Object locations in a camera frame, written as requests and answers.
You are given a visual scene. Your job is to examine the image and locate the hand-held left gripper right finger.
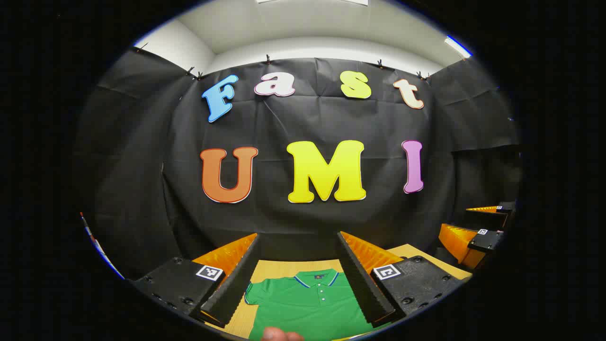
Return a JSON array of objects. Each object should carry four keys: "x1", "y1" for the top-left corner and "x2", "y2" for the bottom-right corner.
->
[{"x1": 337, "y1": 231, "x2": 467, "y2": 326}]

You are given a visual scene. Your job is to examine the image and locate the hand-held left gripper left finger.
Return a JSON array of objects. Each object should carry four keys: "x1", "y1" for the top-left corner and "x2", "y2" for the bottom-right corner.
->
[{"x1": 127, "y1": 232, "x2": 261, "y2": 328}]

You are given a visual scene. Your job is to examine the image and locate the green T-shirt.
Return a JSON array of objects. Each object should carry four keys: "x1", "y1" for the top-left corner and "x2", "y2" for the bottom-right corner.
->
[{"x1": 244, "y1": 269, "x2": 386, "y2": 341}]

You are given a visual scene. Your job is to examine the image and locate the black backdrop cloth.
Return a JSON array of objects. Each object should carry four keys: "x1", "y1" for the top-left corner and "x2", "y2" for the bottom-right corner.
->
[{"x1": 73, "y1": 47, "x2": 524, "y2": 280}]

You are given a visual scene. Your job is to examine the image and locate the ceiling light panel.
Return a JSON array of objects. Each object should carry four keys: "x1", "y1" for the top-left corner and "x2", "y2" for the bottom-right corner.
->
[{"x1": 444, "y1": 36, "x2": 473, "y2": 59}]

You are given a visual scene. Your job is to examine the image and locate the row of black cloth clips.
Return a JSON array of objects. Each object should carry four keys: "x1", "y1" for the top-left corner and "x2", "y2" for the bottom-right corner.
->
[{"x1": 135, "y1": 43, "x2": 431, "y2": 82}]

